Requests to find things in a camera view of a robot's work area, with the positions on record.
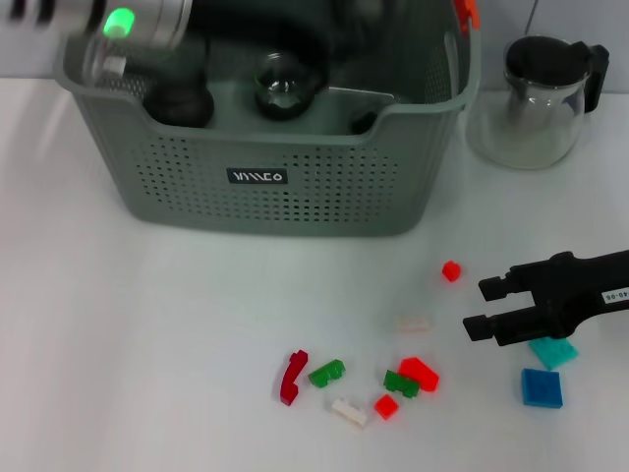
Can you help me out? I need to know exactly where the dark red curved toy brick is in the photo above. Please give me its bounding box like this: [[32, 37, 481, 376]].
[[279, 349, 310, 405]]

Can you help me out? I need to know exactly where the blue toy plate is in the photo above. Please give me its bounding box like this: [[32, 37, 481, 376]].
[[520, 367, 562, 408]]

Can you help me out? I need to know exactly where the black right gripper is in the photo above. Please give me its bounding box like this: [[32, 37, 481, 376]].
[[462, 248, 629, 349]]

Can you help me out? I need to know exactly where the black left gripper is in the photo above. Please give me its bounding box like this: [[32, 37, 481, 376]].
[[189, 0, 345, 65]]

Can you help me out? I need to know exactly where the red sloped toy brick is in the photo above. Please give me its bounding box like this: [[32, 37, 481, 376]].
[[397, 357, 440, 393]]

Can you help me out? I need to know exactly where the dark clay teapot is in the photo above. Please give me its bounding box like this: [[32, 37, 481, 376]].
[[143, 73, 216, 129]]

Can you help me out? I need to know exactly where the grey-green perforated storage bin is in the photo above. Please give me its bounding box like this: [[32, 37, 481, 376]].
[[61, 0, 482, 237]]

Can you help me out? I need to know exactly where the red square toy brick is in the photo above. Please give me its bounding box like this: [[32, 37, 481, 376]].
[[373, 393, 400, 421]]

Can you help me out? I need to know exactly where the teal toy plate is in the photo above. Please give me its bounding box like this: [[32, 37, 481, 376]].
[[529, 336, 580, 371]]

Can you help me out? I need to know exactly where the green toy brick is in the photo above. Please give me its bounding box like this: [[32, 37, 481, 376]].
[[382, 369, 422, 398], [308, 359, 347, 388]]

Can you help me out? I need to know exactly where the glass teapot black lid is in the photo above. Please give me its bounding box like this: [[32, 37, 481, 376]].
[[465, 33, 611, 171]]

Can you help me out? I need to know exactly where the white toy brick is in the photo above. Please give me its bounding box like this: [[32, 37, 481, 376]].
[[331, 396, 369, 430], [393, 313, 433, 335]]

